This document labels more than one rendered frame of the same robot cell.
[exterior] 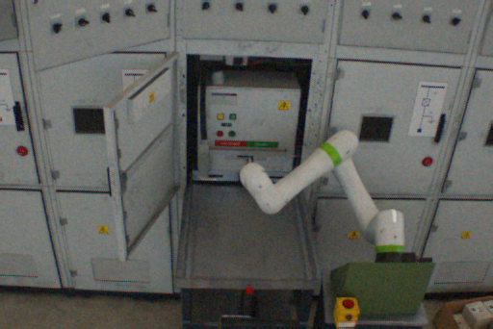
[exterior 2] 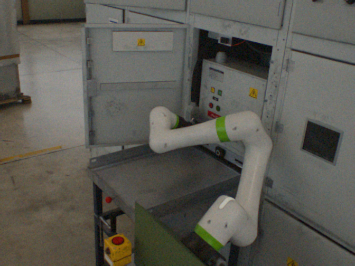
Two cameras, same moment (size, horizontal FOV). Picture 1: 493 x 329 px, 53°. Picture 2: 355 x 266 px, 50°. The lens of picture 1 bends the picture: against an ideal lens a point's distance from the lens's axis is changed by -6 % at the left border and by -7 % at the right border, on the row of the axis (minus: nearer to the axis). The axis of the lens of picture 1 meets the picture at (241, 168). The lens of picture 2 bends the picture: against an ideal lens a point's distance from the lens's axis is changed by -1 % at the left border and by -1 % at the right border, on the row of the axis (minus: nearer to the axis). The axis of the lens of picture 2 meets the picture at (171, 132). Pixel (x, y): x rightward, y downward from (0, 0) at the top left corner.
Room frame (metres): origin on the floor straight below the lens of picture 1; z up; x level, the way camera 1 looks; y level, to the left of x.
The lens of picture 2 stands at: (0.91, -1.54, 1.89)
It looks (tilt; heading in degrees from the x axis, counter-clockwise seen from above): 23 degrees down; 56
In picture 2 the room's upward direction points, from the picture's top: 3 degrees clockwise
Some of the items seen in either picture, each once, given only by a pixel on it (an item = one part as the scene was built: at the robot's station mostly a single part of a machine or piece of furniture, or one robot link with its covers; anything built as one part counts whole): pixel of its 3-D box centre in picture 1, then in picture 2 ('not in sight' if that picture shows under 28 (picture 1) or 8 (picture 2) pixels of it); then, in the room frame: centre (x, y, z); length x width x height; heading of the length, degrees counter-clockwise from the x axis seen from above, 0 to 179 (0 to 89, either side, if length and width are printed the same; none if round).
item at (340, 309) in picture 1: (346, 312); (118, 250); (1.43, -0.45, 0.85); 0.08 x 0.08 x 0.10; 3
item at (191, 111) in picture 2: (204, 158); (192, 119); (2.24, 0.19, 1.04); 0.08 x 0.05 x 0.17; 3
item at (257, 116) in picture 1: (246, 133); (226, 111); (2.32, -0.02, 1.15); 0.48 x 0.01 x 0.48; 93
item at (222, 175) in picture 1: (245, 174); (224, 150); (2.33, -0.02, 0.89); 0.54 x 0.05 x 0.06; 93
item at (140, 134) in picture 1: (145, 153); (136, 86); (1.97, 0.42, 1.21); 0.63 x 0.07 x 0.74; 164
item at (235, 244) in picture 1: (246, 233); (169, 179); (1.94, -0.04, 0.82); 0.68 x 0.62 x 0.06; 3
